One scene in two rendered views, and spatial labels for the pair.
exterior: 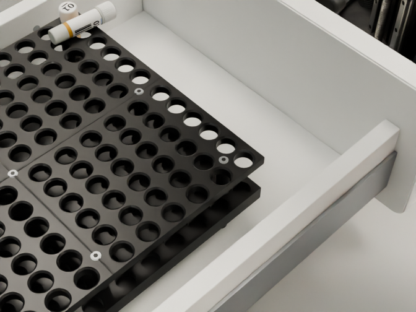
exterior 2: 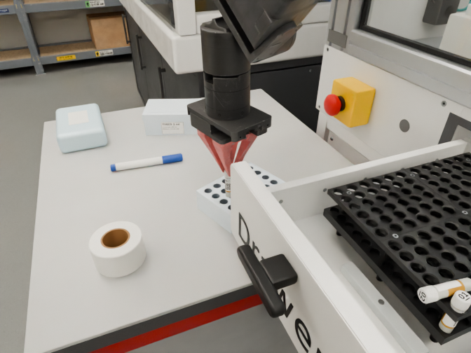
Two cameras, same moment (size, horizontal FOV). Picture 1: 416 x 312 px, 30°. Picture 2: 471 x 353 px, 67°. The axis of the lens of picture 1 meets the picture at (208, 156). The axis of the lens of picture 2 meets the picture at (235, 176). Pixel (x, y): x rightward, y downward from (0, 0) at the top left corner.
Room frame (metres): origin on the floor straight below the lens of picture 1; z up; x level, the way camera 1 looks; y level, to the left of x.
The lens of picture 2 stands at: (0.62, 0.00, 1.15)
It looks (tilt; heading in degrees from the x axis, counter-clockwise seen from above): 35 degrees down; 203
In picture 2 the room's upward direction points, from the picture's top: straight up
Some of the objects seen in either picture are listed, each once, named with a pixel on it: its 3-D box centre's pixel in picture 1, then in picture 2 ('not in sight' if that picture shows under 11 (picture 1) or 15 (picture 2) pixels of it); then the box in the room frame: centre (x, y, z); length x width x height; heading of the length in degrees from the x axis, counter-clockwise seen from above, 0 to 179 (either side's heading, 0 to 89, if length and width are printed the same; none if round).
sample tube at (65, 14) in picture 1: (72, 33); (453, 313); (0.39, 0.09, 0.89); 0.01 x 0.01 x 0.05
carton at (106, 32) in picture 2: not in sight; (111, 29); (-2.40, -2.66, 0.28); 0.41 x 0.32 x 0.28; 139
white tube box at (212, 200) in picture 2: not in sight; (241, 195); (0.19, -0.18, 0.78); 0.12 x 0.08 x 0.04; 156
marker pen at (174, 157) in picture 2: not in sight; (147, 162); (0.15, -0.39, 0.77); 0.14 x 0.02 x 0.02; 130
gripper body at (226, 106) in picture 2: not in sight; (227, 97); (0.23, -0.18, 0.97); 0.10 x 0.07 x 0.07; 63
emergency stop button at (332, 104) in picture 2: not in sight; (334, 104); (-0.02, -0.07, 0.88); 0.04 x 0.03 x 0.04; 45
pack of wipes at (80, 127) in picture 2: not in sight; (80, 126); (0.10, -0.60, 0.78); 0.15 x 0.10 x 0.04; 46
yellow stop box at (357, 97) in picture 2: not in sight; (349, 101); (-0.04, -0.05, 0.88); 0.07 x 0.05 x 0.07; 45
